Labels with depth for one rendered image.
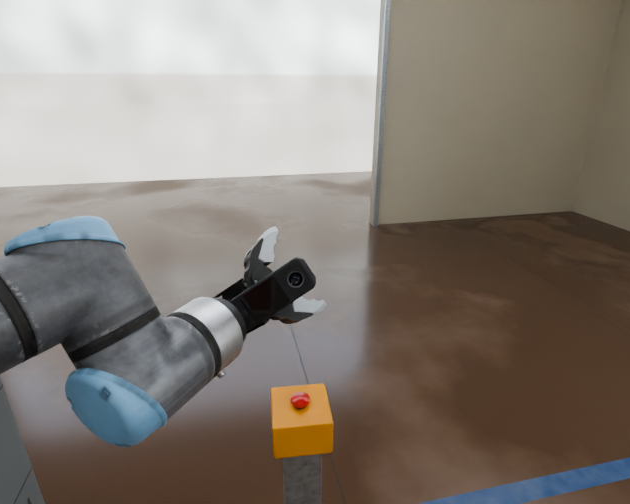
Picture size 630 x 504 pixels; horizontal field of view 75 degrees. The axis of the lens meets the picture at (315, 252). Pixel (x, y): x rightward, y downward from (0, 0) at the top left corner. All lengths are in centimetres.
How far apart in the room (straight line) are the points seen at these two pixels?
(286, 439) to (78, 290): 56
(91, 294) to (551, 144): 638
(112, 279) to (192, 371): 12
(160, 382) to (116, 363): 4
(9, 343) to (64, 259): 8
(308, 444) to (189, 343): 49
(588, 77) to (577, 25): 67
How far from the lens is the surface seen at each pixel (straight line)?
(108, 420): 44
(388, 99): 525
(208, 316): 48
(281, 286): 52
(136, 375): 42
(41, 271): 41
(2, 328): 40
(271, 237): 63
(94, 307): 42
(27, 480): 191
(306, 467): 96
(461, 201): 596
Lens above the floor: 168
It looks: 22 degrees down
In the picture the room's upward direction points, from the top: straight up
